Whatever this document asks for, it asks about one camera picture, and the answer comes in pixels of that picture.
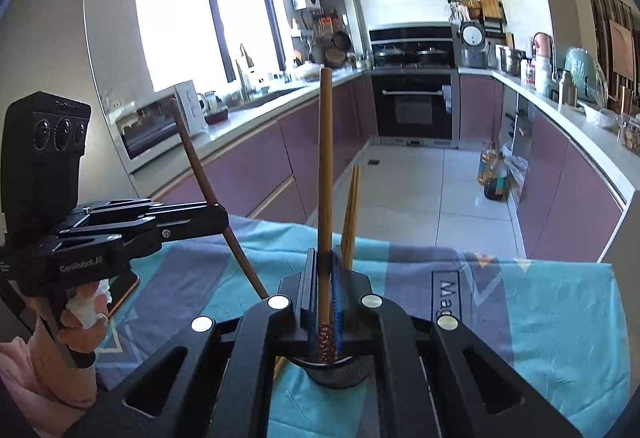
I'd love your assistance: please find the wooden cutting board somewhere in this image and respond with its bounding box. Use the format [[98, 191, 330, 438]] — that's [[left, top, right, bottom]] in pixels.
[[478, 0, 504, 22]]

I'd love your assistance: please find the black mesh holder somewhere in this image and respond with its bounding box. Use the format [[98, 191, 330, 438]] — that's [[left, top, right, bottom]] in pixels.
[[299, 352, 375, 390]]

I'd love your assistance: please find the black range hood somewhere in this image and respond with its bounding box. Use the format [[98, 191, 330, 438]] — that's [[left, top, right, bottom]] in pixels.
[[368, 23, 456, 55]]

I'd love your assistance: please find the bunch of wooden chopsticks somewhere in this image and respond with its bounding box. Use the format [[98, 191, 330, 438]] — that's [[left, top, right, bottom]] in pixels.
[[340, 163, 362, 270]]

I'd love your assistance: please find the built-in black oven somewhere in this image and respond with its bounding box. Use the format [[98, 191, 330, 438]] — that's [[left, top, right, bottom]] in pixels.
[[372, 70, 459, 142]]

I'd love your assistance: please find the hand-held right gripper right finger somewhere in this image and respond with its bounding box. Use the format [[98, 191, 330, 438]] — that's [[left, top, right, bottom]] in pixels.
[[333, 250, 584, 438]]

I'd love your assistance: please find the grey refrigerator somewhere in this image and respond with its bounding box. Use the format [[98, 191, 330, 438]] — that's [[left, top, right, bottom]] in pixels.
[[0, 0, 151, 229]]

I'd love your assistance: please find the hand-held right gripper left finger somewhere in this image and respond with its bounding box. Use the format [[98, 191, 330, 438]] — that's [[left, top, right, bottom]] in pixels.
[[65, 248, 321, 438]]

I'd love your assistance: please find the blue printed tablecloth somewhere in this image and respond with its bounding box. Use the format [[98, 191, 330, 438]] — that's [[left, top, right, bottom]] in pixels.
[[94, 215, 632, 438]]

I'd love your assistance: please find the purple base cabinets long run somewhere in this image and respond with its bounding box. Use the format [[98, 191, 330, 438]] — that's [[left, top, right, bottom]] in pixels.
[[149, 72, 379, 225]]

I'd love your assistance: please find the white rice cooker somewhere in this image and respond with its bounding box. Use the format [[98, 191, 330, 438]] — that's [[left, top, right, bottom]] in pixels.
[[458, 20, 490, 69]]

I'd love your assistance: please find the white plastic bag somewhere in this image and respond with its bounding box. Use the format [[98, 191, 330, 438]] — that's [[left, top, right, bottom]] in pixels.
[[504, 152, 529, 185]]

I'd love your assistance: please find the steel thermos bottle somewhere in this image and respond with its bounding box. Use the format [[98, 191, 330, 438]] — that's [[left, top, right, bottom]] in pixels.
[[557, 70, 577, 105]]

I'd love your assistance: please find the steel sink faucet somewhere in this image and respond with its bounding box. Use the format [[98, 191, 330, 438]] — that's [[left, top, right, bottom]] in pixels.
[[234, 42, 257, 102]]

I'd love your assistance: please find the person's left forearm pink sleeve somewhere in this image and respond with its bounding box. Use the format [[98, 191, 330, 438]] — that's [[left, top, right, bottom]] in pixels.
[[0, 334, 99, 438]]

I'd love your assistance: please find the dark phone with copper edge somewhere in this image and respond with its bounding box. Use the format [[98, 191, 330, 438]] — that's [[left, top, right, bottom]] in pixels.
[[106, 269, 141, 320]]

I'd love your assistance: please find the white microwave oven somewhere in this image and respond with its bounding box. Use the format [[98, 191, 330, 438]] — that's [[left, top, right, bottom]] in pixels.
[[113, 80, 209, 175]]

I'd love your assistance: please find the steel stock pot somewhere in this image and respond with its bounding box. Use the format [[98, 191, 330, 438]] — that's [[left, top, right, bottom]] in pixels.
[[495, 45, 526, 75]]

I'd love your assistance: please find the pink kettle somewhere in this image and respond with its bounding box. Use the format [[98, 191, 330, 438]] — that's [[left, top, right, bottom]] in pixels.
[[532, 32, 554, 60]]

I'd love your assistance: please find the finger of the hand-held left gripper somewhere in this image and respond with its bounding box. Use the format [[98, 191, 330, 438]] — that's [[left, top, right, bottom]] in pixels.
[[59, 202, 229, 267], [75, 199, 167, 220]]

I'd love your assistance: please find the cooking oil bottle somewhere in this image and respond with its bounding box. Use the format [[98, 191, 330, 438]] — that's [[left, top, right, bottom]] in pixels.
[[477, 142, 509, 202]]

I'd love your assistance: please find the purple base cabinets curved run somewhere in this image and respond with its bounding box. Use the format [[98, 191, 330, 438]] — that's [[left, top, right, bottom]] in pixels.
[[459, 72, 627, 265]]

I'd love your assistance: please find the mint green appliance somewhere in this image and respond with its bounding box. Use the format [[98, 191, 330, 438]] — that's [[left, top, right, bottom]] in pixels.
[[564, 46, 609, 100]]

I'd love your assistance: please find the black pan with lid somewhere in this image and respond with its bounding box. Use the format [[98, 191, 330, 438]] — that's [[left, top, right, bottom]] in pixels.
[[414, 46, 452, 62]]

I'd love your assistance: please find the person's left hand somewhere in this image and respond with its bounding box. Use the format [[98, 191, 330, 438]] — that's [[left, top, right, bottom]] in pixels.
[[56, 280, 112, 369]]

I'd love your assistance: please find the glass kettle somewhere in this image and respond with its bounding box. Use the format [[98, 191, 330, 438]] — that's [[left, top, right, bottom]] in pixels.
[[197, 90, 221, 115]]

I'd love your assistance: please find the kitchen window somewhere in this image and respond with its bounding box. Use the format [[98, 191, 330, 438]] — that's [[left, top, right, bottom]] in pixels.
[[132, 0, 287, 95]]

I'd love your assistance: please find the dark wooden chopstick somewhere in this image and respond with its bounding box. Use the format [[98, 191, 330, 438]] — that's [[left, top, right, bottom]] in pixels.
[[169, 98, 271, 302]]

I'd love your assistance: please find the wooden chopstick with patterned end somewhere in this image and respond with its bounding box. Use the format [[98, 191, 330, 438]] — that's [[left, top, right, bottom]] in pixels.
[[317, 67, 335, 365]]

